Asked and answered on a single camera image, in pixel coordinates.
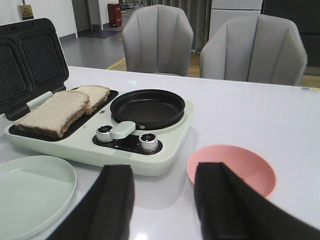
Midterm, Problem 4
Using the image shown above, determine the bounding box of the right silver control knob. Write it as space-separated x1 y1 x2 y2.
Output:
139 132 158 153

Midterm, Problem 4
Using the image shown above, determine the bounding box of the red bin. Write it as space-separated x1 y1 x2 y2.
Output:
107 3 122 28

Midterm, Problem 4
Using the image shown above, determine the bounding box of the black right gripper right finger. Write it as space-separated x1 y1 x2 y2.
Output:
194 162 320 240

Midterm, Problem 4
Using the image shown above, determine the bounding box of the pink bowl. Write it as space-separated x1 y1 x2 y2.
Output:
186 144 277 198

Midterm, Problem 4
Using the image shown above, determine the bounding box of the left silver control knob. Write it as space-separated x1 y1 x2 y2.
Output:
96 125 113 143

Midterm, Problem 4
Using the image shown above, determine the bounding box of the right beige upholstered chair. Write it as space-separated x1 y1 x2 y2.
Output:
200 14 308 86

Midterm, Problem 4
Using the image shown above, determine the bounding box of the mint green round plate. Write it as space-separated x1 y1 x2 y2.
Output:
0 155 77 240

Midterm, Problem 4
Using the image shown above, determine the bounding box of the bread slice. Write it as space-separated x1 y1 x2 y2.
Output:
74 85 111 115
15 90 90 138

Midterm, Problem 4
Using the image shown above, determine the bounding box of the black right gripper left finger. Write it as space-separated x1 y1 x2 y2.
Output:
48 165 135 240

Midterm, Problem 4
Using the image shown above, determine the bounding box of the yellow wet floor sign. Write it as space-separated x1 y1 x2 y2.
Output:
19 0 34 21

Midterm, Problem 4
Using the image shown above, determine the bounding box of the black round frying pan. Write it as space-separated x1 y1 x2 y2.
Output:
110 89 186 140

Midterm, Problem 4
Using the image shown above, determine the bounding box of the mint green breakfast maker lid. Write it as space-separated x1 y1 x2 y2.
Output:
0 18 69 121

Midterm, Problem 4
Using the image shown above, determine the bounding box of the mint green breakfast maker base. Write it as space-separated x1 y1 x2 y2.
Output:
4 90 194 176

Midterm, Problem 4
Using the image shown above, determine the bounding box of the left beige upholstered chair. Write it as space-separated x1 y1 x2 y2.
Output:
122 4 194 76

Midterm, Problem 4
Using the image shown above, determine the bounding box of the silver control knob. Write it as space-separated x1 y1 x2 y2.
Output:
96 125 113 143
139 132 158 153

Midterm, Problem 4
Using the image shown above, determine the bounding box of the white cabinet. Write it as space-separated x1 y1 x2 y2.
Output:
209 0 263 39

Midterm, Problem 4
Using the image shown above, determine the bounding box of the beige upholstered chair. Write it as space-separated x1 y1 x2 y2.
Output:
200 14 308 86
122 4 194 76

